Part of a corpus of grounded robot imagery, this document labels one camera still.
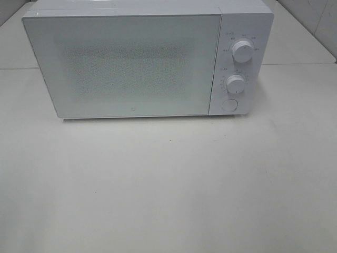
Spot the round white door button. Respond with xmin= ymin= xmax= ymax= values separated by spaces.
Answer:
xmin=222 ymin=99 xmax=238 ymax=112

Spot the white dial knob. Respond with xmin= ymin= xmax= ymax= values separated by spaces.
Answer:
xmin=231 ymin=38 xmax=254 ymax=63
xmin=226 ymin=74 xmax=246 ymax=94

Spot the white microwave door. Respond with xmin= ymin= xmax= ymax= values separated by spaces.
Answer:
xmin=23 ymin=15 xmax=221 ymax=119

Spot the white microwave oven body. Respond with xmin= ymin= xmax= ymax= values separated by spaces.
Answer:
xmin=22 ymin=1 xmax=274 ymax=118

